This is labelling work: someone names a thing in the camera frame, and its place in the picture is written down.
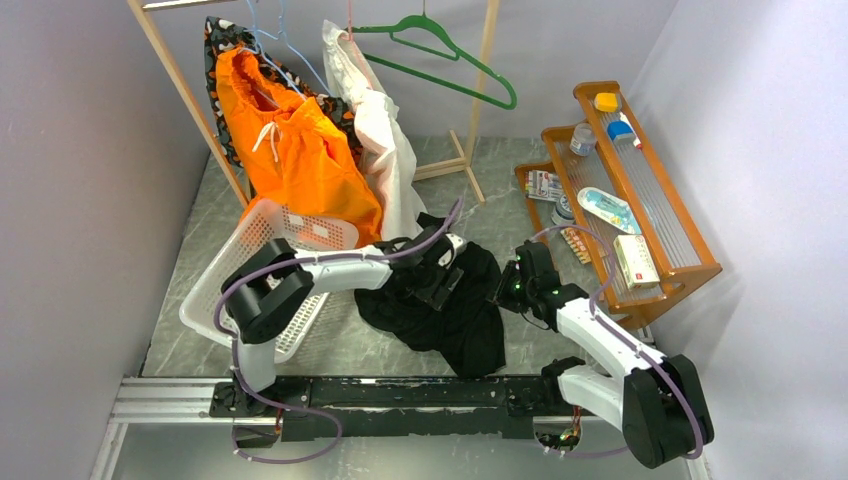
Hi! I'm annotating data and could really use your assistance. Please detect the black shorts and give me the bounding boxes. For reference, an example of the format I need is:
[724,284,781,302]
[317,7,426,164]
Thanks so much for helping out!
[354,242,506,378]

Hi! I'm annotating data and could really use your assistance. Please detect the white shorts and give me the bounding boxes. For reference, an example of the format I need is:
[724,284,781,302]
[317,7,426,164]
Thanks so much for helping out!
[322,20,426,240]

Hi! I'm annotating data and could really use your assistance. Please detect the orange wooden shelf rack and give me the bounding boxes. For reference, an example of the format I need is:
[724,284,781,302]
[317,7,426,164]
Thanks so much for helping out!
[515,80,722,330]

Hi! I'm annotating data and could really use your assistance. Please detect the white plastic basket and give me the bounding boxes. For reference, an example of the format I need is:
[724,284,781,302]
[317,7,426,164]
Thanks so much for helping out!
[179,199,359,347]

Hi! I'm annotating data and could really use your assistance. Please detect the pink hanger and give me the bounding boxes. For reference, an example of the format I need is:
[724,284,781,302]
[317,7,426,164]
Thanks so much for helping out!
[346,0,373,89]

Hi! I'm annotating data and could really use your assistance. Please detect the green plastic hanger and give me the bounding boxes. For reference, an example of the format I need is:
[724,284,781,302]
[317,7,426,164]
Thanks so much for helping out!
[350,1,518,110]

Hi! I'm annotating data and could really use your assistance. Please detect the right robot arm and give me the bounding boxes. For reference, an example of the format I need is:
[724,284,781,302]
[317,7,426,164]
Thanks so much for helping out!
[493,241,715,468]

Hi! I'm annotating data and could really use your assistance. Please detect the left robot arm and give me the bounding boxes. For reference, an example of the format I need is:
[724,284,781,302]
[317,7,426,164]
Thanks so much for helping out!
[214,230,467,416]

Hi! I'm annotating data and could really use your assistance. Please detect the orange shorts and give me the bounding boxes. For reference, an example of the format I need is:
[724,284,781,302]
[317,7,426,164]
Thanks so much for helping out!
[215,50,383,245]

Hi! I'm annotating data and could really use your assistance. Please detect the patterned dark shorts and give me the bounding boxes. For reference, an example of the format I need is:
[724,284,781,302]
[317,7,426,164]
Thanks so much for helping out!
[201,17,362,168]

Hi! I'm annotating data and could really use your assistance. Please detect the orange pill blister strip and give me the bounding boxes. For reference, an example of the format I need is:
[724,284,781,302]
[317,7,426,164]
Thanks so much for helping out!
[560,227,591,265]

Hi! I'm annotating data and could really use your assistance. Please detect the snack packet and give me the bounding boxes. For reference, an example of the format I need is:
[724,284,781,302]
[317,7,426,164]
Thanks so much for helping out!
[525,170,563,202]

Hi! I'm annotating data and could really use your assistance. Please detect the white red box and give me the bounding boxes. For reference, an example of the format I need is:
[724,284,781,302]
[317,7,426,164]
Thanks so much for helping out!
[613,234,660,290]

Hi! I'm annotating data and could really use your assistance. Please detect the small plastic bottle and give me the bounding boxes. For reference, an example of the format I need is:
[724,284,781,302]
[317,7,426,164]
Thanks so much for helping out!
[569,122,597,157]

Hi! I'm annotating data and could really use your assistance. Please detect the wooden clothes rack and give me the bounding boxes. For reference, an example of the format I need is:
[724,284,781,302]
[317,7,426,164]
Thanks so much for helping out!
[128,1,506,207]

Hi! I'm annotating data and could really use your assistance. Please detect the blue eraser block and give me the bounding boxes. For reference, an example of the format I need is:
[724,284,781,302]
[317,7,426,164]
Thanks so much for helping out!
[606,120,632,143]

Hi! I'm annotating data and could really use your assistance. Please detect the red white marker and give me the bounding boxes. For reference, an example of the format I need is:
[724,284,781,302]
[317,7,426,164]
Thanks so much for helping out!
[618,111,643,150]

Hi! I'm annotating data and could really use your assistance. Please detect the yellow sponge block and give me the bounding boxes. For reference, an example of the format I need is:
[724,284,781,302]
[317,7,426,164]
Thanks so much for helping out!
[593,92,621,113]

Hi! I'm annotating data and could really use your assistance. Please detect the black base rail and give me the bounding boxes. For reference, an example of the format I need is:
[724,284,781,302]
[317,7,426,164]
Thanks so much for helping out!
[208,375,573,442]

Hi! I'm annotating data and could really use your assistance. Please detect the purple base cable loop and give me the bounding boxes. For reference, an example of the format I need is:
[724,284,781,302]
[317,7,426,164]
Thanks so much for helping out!
[230,404,344,465]

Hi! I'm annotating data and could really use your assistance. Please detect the blue wire hanger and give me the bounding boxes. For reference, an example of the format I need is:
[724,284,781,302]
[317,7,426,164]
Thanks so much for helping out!
[244,1,334,95]

